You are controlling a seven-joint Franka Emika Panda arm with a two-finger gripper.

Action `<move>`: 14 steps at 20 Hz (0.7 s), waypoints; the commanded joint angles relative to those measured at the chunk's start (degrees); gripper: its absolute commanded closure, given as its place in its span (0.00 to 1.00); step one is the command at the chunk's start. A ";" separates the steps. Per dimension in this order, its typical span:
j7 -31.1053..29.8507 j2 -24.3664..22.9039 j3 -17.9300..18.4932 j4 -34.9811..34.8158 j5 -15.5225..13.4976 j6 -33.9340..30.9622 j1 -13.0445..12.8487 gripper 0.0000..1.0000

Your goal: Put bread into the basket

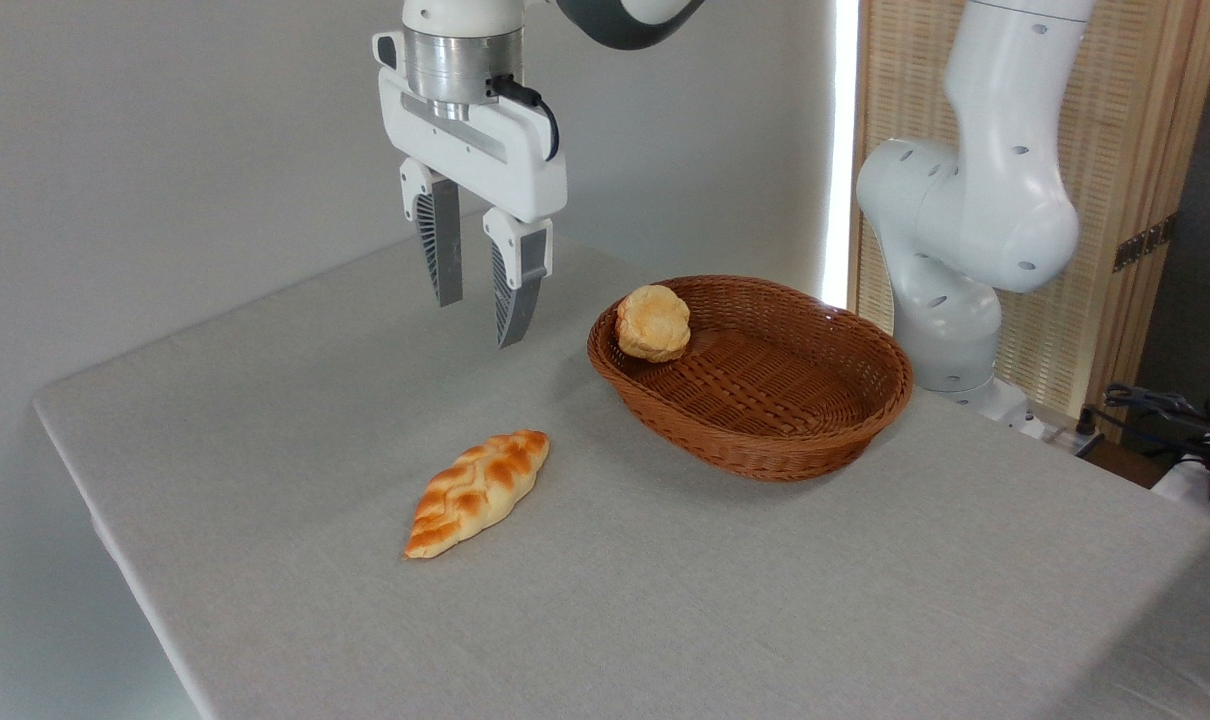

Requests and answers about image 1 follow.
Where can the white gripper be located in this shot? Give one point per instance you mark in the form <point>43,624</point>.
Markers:
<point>485,160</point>

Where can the round golden bread bun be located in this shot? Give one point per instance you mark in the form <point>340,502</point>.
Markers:
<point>655,320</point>

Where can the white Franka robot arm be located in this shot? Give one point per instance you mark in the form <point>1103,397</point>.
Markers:
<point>1005,200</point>

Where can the braided bread loaf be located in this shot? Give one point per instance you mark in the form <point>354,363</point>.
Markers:
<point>475,495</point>

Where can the brown wicker basket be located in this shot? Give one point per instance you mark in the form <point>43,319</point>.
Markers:
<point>755,440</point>

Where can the grey tablecloth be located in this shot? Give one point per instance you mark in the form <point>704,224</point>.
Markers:
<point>765,600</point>

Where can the white power strip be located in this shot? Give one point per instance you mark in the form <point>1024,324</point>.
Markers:
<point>1065,438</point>

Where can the metal screen hinge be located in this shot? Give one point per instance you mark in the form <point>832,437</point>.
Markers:
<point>1145,243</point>

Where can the bamboo folding screen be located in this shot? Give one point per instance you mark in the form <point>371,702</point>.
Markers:
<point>1135,100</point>

